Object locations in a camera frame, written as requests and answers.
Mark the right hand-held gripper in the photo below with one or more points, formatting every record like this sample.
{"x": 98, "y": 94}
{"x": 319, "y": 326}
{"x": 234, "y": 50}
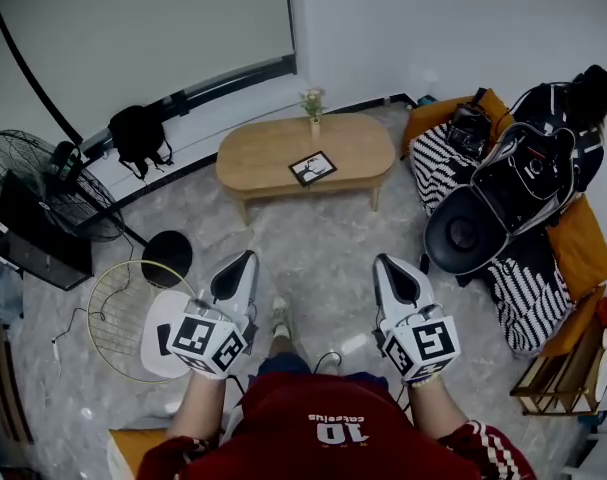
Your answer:
{"x": 418, "y": 313}

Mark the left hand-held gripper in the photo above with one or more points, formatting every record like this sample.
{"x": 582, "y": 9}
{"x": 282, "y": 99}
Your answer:
{"x": 233, "y": 308}

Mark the black picture frame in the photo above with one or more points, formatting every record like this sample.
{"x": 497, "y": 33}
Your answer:
{"x": 312, "y": 168}

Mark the person's right forearm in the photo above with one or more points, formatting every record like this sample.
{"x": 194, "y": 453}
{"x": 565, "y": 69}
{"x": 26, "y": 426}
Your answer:
{"x": 433, "y": 408}

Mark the person's left forearm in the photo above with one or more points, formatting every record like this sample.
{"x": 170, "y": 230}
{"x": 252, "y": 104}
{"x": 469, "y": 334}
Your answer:
{"x": 198, "y": 408}

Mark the person's leg and shoe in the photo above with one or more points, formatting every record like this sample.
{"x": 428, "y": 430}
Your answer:
{"x": 282, "y": 318}

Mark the black standing fan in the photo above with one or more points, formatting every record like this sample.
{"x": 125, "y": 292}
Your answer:
{"x": 168, "y": 258}

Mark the open grey equipment case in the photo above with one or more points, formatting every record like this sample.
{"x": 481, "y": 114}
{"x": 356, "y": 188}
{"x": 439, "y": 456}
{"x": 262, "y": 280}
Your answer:
{"x": 463, "y": 233}

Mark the black white striped cushion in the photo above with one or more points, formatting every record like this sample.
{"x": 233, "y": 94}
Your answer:
{"x": 435, "y": 168}
{"x": 530, "y": 303}

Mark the oval wooden coffee table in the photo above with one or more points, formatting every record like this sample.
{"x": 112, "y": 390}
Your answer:
{"x": 263, "y": 153}

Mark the person's red jersey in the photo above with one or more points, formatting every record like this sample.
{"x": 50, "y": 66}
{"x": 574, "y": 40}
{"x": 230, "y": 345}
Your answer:
{"x": 323, "y": 448}

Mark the orange cushion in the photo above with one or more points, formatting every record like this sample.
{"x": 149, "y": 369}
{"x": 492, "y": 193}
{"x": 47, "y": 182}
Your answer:
{"x": 133, "y": 448}

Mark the orange sofa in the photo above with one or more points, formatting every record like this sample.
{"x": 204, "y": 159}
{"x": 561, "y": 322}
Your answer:
{"x": 578, "y": 248}

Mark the black headset device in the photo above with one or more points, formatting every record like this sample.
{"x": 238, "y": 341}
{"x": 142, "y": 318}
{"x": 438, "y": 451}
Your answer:
{"x": 467, "y": 130}

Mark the black backpack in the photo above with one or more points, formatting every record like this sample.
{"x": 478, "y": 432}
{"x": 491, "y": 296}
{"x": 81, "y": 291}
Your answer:
{"x": 135, "y": 135}

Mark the black cabinet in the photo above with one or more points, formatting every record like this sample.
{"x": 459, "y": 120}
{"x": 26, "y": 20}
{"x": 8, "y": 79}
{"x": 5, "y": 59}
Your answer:
{"x": 33, "y": 250}

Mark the vase with flowers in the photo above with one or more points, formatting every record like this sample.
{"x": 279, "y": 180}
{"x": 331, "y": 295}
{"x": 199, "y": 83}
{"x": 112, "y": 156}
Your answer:
{"x": 313, "y": 105}

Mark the gold frame side rack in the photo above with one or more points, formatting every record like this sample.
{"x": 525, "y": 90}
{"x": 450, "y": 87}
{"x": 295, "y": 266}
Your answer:
{"x": 558, "y": 383}

